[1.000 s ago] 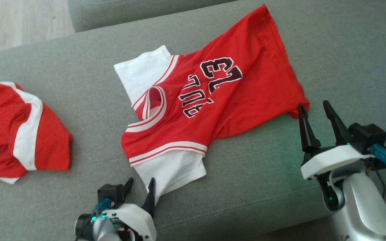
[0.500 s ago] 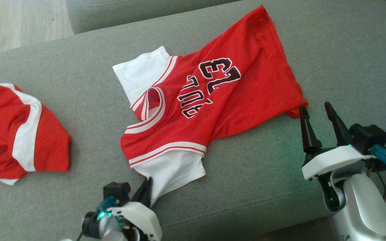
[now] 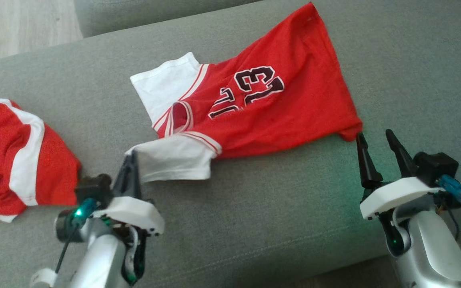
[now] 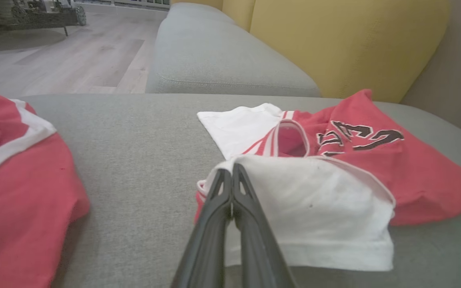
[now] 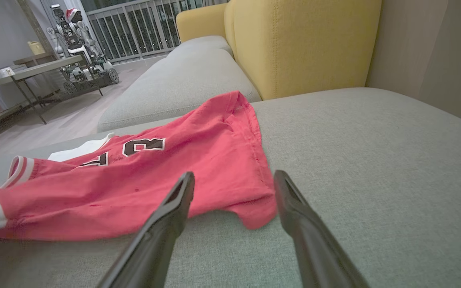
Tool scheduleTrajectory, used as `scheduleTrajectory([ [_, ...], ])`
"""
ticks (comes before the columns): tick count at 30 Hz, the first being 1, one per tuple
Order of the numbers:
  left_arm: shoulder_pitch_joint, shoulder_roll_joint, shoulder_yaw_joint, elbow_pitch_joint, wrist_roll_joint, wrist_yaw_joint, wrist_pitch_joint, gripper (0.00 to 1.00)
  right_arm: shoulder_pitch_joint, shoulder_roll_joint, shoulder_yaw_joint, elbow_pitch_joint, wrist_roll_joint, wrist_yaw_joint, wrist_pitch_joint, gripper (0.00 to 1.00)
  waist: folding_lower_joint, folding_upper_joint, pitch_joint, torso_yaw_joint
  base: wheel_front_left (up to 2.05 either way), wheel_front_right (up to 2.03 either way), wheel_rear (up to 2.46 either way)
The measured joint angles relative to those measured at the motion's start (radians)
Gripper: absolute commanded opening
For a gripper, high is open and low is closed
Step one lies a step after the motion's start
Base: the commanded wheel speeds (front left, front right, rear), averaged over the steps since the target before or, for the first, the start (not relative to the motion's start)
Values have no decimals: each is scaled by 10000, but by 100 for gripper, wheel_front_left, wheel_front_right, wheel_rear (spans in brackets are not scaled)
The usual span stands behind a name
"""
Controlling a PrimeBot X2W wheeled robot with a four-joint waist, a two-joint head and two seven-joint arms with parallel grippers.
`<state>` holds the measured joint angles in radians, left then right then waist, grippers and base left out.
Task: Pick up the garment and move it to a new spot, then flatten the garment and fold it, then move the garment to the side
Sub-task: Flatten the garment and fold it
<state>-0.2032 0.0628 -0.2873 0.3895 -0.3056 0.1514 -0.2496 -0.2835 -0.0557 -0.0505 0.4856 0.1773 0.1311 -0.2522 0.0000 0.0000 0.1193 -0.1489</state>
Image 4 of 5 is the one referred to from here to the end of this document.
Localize grey and yellow sofa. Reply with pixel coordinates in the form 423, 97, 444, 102
0, 0, 461, 288

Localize red shorts with white stripe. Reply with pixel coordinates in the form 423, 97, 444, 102
0, 94, 91, 288

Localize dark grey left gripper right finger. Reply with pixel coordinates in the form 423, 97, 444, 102
233, 164, 297, 288

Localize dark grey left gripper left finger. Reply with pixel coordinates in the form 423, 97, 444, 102
170, 168, 233, 288

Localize red numbered basketball jersey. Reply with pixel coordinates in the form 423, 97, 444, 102
194, 89, 461, 272

